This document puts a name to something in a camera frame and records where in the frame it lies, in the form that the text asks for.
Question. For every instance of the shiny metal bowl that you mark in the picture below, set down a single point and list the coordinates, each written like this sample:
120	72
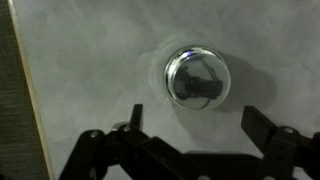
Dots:
196	78

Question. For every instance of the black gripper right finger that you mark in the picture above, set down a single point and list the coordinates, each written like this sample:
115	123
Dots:
286	153

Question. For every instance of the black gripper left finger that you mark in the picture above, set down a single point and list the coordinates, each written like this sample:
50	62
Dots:
113	156

